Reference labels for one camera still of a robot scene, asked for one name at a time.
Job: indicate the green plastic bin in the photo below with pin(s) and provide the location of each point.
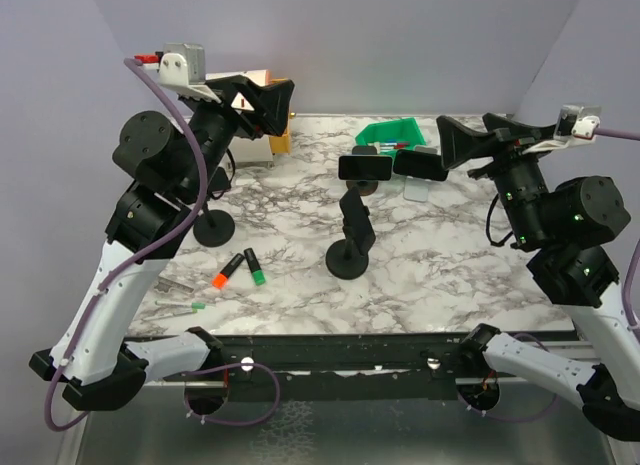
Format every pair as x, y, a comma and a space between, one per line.
398, 130

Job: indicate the orange highlighter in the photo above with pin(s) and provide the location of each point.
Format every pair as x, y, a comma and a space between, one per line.
221, 279

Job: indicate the orange drawer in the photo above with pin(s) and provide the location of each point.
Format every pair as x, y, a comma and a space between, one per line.
280, 144

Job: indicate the white cylindrical drawer box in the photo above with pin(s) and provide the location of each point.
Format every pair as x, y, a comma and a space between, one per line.
246, 152

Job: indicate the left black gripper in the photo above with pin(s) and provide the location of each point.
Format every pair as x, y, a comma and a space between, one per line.
271, 105

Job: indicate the black phone stand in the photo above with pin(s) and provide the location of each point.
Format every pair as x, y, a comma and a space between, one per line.
344, 261
214, 228

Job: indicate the silver phone stand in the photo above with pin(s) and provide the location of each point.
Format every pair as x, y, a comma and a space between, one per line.
416, 183

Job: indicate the round wooden base stand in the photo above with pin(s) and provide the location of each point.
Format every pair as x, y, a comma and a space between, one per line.
364, 188

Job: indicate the green highlighter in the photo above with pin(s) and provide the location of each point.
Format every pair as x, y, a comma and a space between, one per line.
254, 267

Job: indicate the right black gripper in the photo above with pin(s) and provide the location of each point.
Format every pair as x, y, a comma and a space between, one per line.
508, 139

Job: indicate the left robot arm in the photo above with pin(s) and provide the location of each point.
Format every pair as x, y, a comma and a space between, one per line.
171, 161

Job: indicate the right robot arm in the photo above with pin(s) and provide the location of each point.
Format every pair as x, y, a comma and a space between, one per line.
565, 230

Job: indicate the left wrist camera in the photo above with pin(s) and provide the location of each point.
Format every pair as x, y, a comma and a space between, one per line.
179, 67

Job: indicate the black phone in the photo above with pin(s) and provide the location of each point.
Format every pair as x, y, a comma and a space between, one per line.
356, 222

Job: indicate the black mounting rail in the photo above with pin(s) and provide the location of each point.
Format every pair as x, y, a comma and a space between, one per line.
341, 367

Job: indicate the phone on wooden stand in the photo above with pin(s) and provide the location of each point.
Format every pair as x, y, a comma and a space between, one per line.
365, 167

